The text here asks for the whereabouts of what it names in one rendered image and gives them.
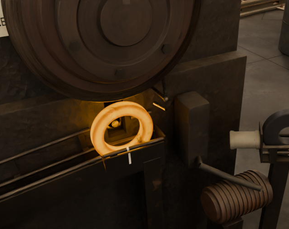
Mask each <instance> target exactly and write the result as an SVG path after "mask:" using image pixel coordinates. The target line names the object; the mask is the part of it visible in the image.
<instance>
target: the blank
mask: <svg viewBox="0 0 289 229"><path fill-rule="evenodd" d="M286 127H289V109H283V110H279V111H277V112H275V113H273V114H272V115H270V116H269V117H268V118H267V119H266V121H265V122H264V124H263V127H262V130H263V142H264V144H265V145H289V139H284V138H281V137H280V136H279V133H280V131H281V130H282V129H284V128H286ZM277 150H289V149H277ZM280 155H281V156H289V154H280Z"/></svg>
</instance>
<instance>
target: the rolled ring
mask: <svg viewBox="0 0 289 229"><path fill-rule="evenodd" d="M122 116H133V117H136V118H137V119H138V120H139V123H140V128H139V131H138V134H137V135H136V137H135V138H134V139H133V140H132V141H131V142H129V143H127V144H125V145H122V146H111V145H109V144H107V143H106V142H105V141H104V133H105V130H106V128H107V127H108V125H109V124H110V123H111V122H112V121H113V120H115V119H117V118H119V117H122ZM152 132H153V122H152V119H151V117H150V115H149V113H148V112H147V111H146V110H145V109H144V108H143V107H142V106H141V105H139V104H137V103H134V102H131V101H121V102H116V103H113V104H111V105H109V106H107V107H106V108H104V109H103V110H102V111H101V112H100V113H99V114H98V115H97V116H96V118H95V119H94V121H93V123H92V126H91V132H90V136H91V141H92V143H93V145H94V148H95V149H96V151H97V152H98V153H99V154H100V155H101V156H102V155H103V154H107V153H110V152H113V151H116V150H120V149H123V148H126V147H130V146H133V145H136V144H140V143H143V142H146V141H149V140H150V139H151V136H152Z"/></svg>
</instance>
